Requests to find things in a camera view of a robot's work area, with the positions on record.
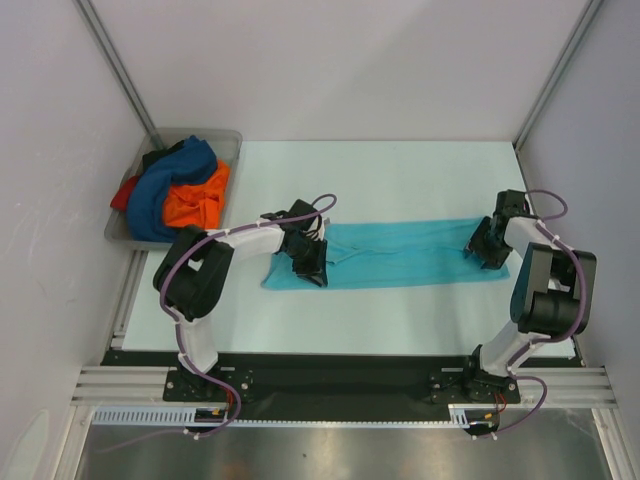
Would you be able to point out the light blue t-shirt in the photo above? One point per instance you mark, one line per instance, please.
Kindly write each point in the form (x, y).
(405, 254)

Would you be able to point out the left aluminium corner post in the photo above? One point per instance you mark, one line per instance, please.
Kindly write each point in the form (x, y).
(109, 51)

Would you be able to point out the white cable duct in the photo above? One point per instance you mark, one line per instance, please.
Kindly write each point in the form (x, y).
(209, 417)

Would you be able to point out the right aluminium corner post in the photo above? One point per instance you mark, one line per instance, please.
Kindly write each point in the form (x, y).
(559, 70)

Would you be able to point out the orange t-shirt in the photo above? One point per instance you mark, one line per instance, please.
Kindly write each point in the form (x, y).
(201, 205)

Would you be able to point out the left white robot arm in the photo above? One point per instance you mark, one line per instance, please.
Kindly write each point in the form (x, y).
(191, 277)

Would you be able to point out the aluminium corner post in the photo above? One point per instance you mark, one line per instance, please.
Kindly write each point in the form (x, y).
(559, 70)
(109, 51)

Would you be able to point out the black t-shirt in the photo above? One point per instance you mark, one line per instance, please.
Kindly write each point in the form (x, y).
(150, 158)

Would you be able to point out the red t-shirt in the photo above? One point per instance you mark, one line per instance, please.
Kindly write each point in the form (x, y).
(121, 199)

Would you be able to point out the dark blue t-shirt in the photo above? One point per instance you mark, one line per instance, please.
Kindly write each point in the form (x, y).
(192, 165)

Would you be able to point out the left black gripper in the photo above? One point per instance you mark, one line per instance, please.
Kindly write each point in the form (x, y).
(314, 270)

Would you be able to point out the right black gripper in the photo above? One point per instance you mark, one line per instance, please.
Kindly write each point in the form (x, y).
(486, 248)

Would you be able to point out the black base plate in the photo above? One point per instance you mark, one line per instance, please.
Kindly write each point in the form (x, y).
(328, 388)

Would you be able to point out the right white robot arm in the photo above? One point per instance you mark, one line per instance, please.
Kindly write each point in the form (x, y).
(550, 302)

